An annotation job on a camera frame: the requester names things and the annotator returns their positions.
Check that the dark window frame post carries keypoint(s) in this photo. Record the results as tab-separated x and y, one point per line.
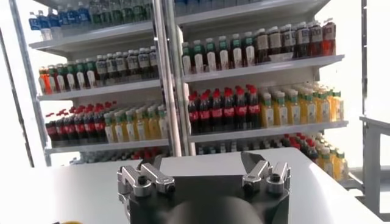
364	61
18	106

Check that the red tea bottle white cap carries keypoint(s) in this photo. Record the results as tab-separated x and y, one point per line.
46	83
329	39

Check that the grey metal shelf rack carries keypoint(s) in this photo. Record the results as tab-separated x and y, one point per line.
100	89
262	69

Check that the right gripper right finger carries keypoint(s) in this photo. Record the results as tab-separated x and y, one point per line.
262	176

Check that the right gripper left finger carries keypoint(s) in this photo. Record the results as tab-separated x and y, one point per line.
143	179

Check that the dark drink bottle beige label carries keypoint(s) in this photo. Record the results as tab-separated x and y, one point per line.
261	45
275	42

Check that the cola bottle red cap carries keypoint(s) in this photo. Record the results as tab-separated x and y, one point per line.
217	113
241	110
100	127
193	115
80	128
51	131
61	130
71	129
204	115
90	128
228	112
253	109

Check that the dark drink bottle black-white label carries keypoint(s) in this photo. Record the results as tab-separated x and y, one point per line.
153	60
288	41
111	67
133	63
143	61
316	36
101	68
303	38
121	65

